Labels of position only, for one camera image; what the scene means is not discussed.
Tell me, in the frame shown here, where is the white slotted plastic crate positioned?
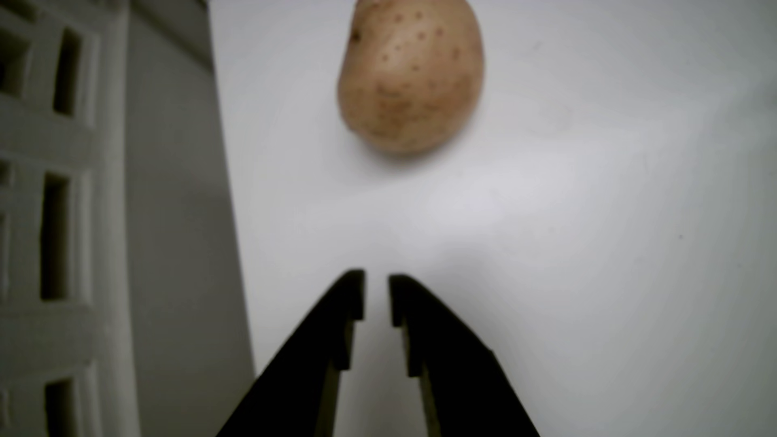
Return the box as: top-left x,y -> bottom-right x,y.
0,0 -> 142,437

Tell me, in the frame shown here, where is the brown speckled potato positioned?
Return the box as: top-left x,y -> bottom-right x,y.
337,0 -> 485,155

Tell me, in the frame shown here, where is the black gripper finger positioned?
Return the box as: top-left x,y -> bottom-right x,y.
388,274 -> 541,437
215,269 -> 367,437

